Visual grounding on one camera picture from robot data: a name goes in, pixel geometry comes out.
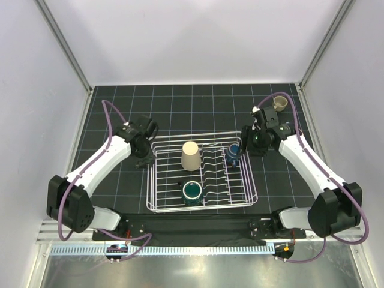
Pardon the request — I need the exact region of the aluminium frame post left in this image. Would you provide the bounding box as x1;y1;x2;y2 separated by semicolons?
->
34;0;93;94

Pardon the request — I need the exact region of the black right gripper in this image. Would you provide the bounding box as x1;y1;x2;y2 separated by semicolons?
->
237;125;269;157

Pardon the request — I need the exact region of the white wire dish rack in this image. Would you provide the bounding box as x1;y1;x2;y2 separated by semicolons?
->
146;131;259;213

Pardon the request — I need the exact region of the small speckled blue cup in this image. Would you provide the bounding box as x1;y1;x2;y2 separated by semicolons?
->
225;143;241;168

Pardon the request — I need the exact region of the black grid mat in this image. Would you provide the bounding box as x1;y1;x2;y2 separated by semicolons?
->
73;83;314;214

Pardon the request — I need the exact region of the perforated metal cable duct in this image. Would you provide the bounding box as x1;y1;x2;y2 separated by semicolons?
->
49;243;275;257

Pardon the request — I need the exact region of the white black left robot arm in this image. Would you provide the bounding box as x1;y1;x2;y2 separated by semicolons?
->
46;115;158;240

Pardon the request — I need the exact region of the aluminium frame post right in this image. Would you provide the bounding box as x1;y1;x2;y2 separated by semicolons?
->
296;0;358;91

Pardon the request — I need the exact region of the aluminium frame post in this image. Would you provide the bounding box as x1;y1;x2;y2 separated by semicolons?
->
34;0;93;94
296;0;358;91

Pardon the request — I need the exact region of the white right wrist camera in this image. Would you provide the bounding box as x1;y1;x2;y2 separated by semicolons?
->
251;106;262;122

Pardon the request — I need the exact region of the small beige mug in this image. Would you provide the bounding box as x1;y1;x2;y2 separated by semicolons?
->
272;95;289;112

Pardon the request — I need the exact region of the beige paper cup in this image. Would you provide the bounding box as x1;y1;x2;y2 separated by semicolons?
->
181;141;201;172

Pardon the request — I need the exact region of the dark green mug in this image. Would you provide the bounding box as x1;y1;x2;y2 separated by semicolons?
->
178;181;203;206

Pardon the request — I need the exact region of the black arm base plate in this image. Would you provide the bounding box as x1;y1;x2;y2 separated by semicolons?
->
97;214;306;245

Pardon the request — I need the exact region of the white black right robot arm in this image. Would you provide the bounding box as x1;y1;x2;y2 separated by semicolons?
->
240;107;362;238

